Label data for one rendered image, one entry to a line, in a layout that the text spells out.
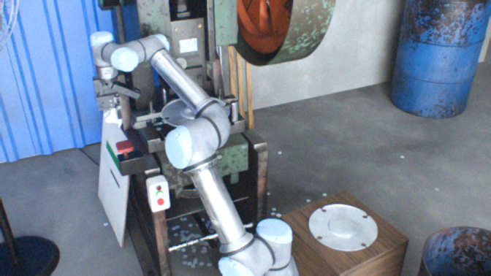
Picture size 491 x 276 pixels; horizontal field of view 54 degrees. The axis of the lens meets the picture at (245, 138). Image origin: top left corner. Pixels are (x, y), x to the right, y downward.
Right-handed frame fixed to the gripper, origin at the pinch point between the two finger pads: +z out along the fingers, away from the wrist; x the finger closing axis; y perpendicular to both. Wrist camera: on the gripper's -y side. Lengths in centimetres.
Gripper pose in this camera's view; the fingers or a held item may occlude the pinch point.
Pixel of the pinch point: (120, 123)
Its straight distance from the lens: 187.7
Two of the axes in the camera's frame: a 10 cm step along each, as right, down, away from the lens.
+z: 0.0, 8.6, 5.1
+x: 3.9, 4.7, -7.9
